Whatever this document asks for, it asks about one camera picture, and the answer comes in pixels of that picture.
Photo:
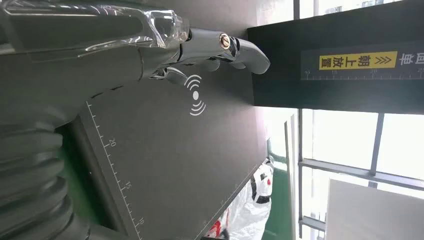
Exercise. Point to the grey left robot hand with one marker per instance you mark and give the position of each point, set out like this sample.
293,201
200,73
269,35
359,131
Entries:
82,49

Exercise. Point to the large white SF courier bag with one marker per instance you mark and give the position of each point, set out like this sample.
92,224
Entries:
248,212

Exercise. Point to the green conveyor belt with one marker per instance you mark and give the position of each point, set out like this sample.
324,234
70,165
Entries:
282,205

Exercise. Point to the dark green table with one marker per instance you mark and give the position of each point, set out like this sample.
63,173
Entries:
81,188

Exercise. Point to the black weighing platform with ruler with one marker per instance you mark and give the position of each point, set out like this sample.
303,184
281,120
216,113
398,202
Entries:
172,159

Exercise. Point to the black scanner column, yellow label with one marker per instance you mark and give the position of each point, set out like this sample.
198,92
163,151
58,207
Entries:
281,66

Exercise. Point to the white board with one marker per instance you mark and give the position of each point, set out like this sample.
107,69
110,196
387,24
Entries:
371,215

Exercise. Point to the grey window frame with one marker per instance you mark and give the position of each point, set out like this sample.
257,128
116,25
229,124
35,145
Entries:
331,164

